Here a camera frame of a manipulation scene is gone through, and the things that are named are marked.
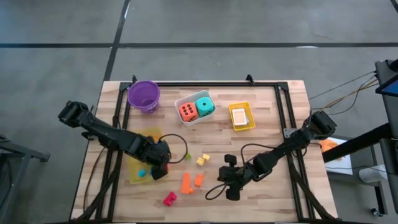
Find orange foam dice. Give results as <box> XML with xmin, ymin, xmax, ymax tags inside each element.
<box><xmin>179</xmin><ymin>101</ymin><xmax>199</xmax><ymax>123</ymax></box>

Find grey metal stand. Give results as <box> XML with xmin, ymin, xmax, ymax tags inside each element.
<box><xmin>0</xmin><ymin>133</ymin><xmax>50</xmax><ymax>224</ymax></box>

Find yellow translucent container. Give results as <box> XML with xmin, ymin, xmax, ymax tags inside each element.
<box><xmin>129</xmin><ymin>126</ymin><xmax>169</xmax><ymax>185</ymax></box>

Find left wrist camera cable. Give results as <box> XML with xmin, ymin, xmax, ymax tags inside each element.
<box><xmin>160</xmin><ymin>133</ymin><xmax>190</xmax><ymax>165</ymax></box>

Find grey equipment cart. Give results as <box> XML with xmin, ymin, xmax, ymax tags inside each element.
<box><xmin>374</xmin><ymin>58</ymin><xmax>398</xmax><ymax>215</ymax></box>

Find teal foam dice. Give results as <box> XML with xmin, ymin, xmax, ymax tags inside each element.
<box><xmin>195</xmin><ymin>96</ymin><xmax>216</xmax><ymax>118</ymax></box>

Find white tray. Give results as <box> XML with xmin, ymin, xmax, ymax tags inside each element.
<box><xmin>319</xmin><ymin>136</ymin><xmax>354</xmax><ymax>176</ymax></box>

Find large red toy block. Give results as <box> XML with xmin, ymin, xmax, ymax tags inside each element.
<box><xmin>163</xmin><ymin>191</ymin><xmax>178</xmax><ymax>207</ymax></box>

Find yellow plastic basket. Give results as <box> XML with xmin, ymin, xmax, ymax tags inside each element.
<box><xmin>228</xmin><ymin>101</ymin><xmax>257</xmax><ymax>132</ymax></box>

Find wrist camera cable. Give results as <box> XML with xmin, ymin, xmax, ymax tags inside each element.
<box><xmin>160</xmin><ymin>133</ymin><xmax>190</xmax><ymax>165</ymax></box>
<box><xmin>204</xmin><ymin>142</ymin><xmax>280</xmax><ymax>201</ymax></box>

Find white card box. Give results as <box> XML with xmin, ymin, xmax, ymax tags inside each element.
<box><xmin>232</xmin><ymin>108</ymin><xmax>248</xmax><ymax>126</ymax></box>

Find black stand beam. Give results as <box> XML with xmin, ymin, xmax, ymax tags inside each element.
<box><xmin>322</xmin><ymin>123</ymin><xmax>396</xmax><ymax>163</ymax></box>

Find blue screen monitor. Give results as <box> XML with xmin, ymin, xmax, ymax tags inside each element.
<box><xmin>375</xmin><ymin>79</ymin><xmax>398</xmax><ymax>97</ymax></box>

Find long orange toy block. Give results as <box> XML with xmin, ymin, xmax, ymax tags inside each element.
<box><xmin>180</xmin><ymin>172</ymin><xmax>194</xmax><ymax>195</ymax></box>

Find orange cloth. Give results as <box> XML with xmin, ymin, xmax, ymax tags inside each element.
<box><xmin>319</xmin><ymin>139</ymin><xmax>343</xmax><ymax>162</ymax></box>

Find purple monster face bucket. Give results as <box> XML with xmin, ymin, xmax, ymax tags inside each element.
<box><xmin>127</xmin><ymin>80</ymin><xmax>162</xmax><ymax>114</ymax></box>

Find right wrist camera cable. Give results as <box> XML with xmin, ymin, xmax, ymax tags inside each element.
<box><xmin>204</xmin><ymin>142</ymin><xmax>280</xmax><ymax>201</ymax></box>

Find white plastic bin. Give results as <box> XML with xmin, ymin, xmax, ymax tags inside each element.
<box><xmin>174</xmin><ymin>90</ymin><xmax>217</xmax><ymax>128</ymax></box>

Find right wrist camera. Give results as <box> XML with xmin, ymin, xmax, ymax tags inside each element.
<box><xmin>225</xmin><ymin>187</ymin><xmax>241</xmax><ymax>202</ymax></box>

